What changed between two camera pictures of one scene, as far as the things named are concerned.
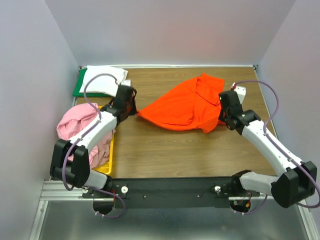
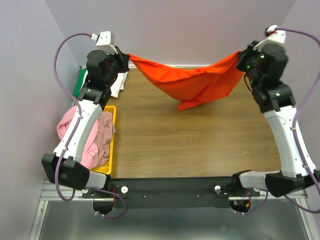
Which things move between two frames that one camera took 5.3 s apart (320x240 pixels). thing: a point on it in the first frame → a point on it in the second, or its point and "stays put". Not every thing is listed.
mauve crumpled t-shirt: (103, 149) stays put
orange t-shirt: (195, 105) → (190, 87)
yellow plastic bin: (107, 168) stays put
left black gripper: (134, 110) → (123, 58)
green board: (81, 75) stays put
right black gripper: (221, 115) → (243, 55)
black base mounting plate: (175, 193) stays put
